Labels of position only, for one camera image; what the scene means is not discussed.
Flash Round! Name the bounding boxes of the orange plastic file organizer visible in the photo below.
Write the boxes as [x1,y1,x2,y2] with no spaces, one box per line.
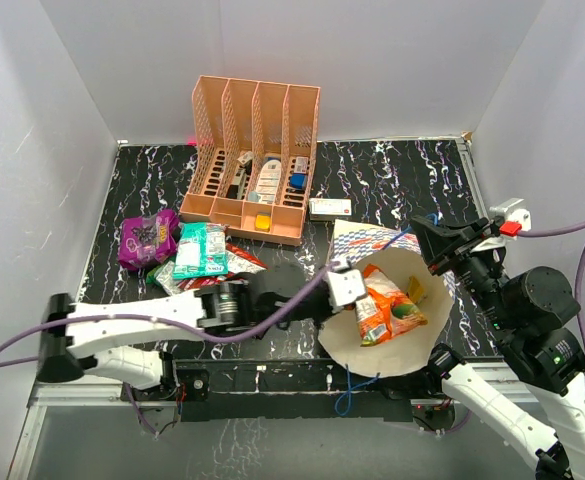
[179,75,321,246]

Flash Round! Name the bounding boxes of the teal snack packet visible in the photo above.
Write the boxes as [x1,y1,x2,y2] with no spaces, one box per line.
[173,222,229,280]

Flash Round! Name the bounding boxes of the purple blackcurrant candy bag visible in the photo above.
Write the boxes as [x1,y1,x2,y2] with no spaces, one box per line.
[118,209,180,271]

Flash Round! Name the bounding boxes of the yellow snack packet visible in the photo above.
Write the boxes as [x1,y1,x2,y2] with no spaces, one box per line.
[406,275,428,305]

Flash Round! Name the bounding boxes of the blue checkered paper bag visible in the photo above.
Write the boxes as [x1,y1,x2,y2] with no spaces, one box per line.
[316,213,456,416]

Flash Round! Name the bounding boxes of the black item in organizer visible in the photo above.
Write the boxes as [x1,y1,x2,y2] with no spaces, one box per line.
[226,151,254,200]

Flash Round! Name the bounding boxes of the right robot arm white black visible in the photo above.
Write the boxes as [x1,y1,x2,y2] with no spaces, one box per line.
[409,215,585,479]

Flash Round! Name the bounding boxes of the white small box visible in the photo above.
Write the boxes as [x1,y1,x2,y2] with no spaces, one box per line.
[308,198,352,222]

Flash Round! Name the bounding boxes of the green chips bag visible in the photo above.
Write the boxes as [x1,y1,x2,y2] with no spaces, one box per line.
[146,260,183,296]

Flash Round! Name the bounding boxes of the yellow small object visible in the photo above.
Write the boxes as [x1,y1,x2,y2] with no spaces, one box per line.
[254,212,271,232]

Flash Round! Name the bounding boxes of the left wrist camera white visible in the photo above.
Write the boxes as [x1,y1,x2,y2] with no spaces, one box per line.
[325,258,368,312]

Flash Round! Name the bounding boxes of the orange snack bag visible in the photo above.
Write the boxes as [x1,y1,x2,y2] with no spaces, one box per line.
[355,264,428,347]

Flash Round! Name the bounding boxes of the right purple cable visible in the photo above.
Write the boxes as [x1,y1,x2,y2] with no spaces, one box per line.
[516,213,585,441]

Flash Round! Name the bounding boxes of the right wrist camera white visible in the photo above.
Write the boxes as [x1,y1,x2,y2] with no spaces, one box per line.
[472,198,531,252]

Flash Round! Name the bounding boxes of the red doritos bag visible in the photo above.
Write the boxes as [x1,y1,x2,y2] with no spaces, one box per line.
[177,243,267,291]

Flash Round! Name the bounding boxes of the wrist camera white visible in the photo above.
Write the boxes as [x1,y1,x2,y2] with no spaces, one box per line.
[472,198,531,252]
[325,258,368,312]

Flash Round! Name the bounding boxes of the blue object in organizer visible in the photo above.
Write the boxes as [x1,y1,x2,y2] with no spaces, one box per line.
[289,173,308,191]

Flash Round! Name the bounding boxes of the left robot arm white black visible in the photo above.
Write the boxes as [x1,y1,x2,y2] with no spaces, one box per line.
[36,270,366,399]

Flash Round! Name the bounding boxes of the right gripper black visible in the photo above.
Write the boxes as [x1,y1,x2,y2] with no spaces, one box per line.
[407,214,515,328]

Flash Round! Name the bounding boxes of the white bottle in organizer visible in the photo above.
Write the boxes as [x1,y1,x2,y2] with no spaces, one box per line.
[247,156,282,204]

